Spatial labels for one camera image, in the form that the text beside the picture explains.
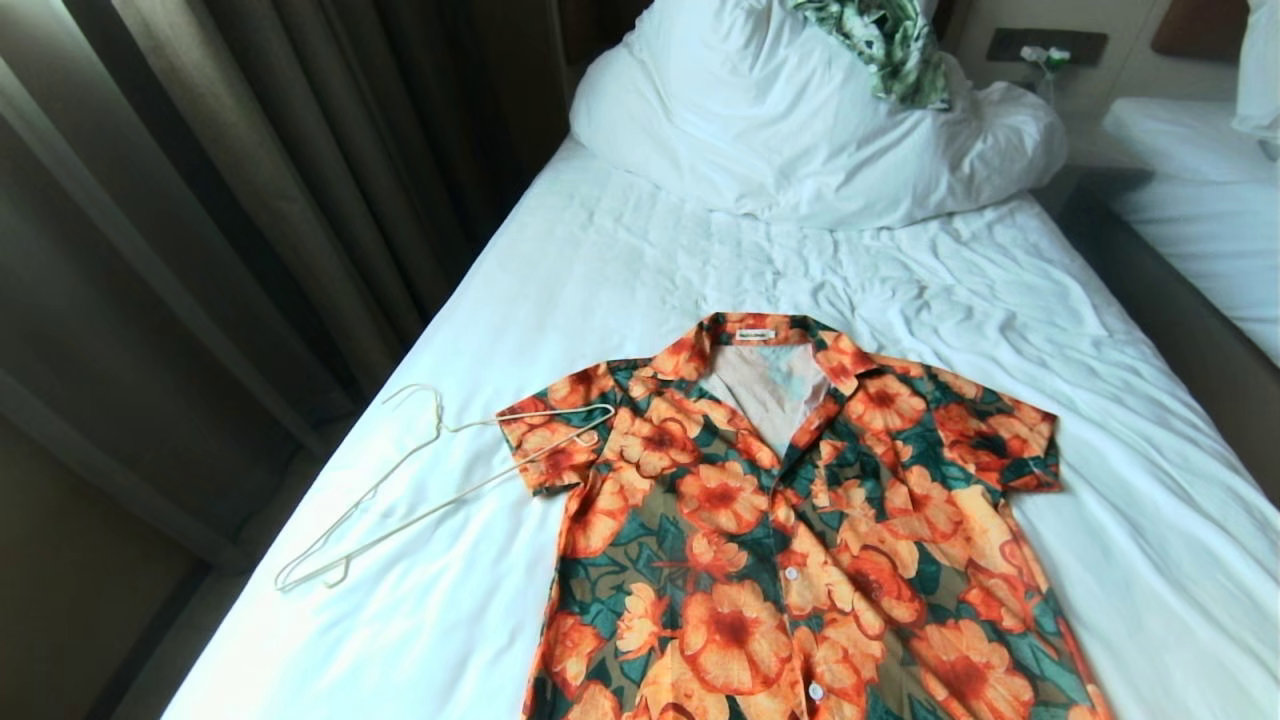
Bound green leaf-print cloth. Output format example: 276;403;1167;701
785;0;951;111

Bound brown padded headboard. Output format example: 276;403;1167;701
1150;0;1251;63

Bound orange floral short-sleeve shirt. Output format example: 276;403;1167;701
497;312;1116;720

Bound cream wire clothes hanger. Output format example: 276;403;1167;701
275;384;616;593

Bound dark wall switch panel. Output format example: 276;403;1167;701
987;28;1109;67

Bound large white pillow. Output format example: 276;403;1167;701
570;0;1069;229

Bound white neighbouring bed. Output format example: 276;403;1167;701
1100;95;1280;366

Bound brown curtain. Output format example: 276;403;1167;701
0;0;571;566

